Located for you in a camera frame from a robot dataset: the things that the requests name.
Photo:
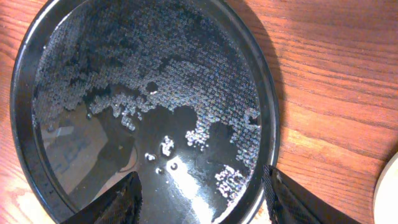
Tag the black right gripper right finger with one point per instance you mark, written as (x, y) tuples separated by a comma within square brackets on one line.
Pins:
[(289, 202)]

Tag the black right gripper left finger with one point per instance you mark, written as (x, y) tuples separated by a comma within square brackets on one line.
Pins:
[(121, 204)]

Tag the mint plate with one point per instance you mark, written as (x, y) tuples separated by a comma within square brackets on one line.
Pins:
[(385, 202)]

